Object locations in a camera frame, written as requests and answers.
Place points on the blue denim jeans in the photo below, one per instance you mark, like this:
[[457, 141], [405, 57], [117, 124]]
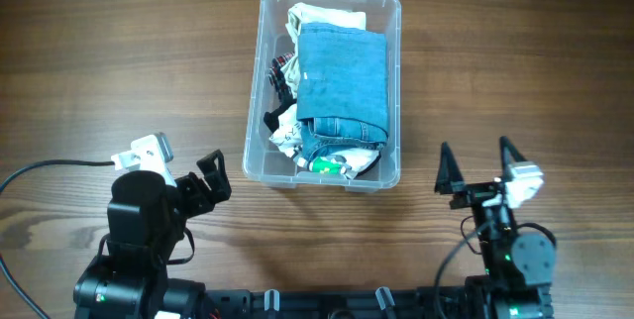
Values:
[[342, 96]]

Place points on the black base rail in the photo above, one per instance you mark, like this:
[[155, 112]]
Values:
[[381, 303]]

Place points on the white printed t-shirt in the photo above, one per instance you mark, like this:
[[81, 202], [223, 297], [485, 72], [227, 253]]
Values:
[[349, 162]]

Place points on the black garment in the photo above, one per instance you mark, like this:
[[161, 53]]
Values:
[[271, 119]]

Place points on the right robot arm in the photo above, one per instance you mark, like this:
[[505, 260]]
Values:
[[519, 259]]

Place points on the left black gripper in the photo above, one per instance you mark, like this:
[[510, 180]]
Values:
[[204, 200]]

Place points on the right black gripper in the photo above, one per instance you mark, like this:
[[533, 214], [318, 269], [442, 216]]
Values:
[[452, 180]]

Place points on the cream cloth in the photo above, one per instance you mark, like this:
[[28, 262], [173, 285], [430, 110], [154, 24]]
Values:
[[301, 14]]

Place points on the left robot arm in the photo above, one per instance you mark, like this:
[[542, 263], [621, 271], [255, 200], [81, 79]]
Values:
[[147, 217]]

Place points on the plaid shirt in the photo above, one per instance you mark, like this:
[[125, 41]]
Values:
[[276, 77]]

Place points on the clear plastic storage bin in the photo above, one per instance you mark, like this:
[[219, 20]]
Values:
[[262, 161]]

